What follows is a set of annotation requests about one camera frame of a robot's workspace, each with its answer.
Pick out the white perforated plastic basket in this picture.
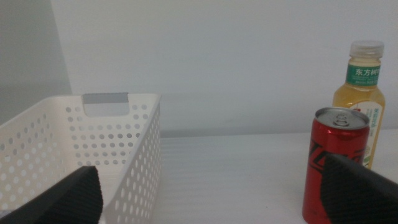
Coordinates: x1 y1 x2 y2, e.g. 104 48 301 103
0 92 163 224

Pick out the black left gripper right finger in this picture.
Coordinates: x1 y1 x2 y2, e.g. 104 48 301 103
320 153 398 224

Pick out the red soda can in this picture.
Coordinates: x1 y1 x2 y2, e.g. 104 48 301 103
302 107 371 224

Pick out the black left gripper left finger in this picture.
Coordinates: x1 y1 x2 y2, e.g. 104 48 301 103
0 166 104 224

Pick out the yellow tea bottle green label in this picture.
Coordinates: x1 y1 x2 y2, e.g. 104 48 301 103
331 40 386 170

